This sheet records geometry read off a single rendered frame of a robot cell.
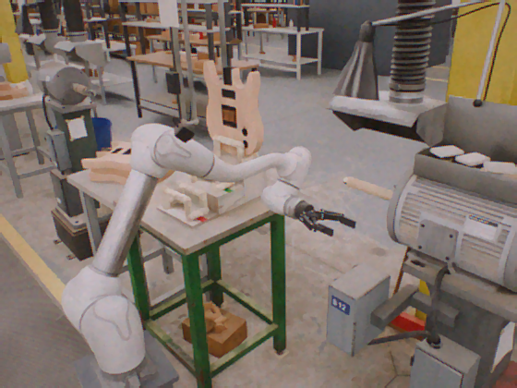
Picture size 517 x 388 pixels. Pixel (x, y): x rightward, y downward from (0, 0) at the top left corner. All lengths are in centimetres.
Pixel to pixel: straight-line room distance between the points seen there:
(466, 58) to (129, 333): 174
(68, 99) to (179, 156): 205
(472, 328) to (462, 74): 122
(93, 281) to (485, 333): 120
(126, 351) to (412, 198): 98
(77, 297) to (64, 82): 200
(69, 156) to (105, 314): 221
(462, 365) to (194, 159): 97
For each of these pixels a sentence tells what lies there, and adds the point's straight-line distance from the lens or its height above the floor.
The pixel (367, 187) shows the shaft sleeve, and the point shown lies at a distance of 151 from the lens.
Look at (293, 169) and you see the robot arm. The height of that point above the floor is 118.
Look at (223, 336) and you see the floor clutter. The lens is 259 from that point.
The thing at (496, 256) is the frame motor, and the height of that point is 125.
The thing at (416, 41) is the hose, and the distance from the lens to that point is 139.
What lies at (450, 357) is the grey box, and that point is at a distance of 142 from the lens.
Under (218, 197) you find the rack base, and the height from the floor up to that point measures 102.
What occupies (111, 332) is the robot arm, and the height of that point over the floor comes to 92.
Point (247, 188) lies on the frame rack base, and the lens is 211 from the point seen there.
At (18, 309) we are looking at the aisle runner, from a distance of 339.
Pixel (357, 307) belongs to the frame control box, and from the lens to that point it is 126.
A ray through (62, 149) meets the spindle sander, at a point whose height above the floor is 82.
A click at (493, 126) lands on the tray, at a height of 151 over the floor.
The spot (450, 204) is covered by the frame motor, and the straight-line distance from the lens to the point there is 129.
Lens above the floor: 188
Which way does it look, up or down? 25 degrees down
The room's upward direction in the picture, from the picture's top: 2 degrees counter-clockwise
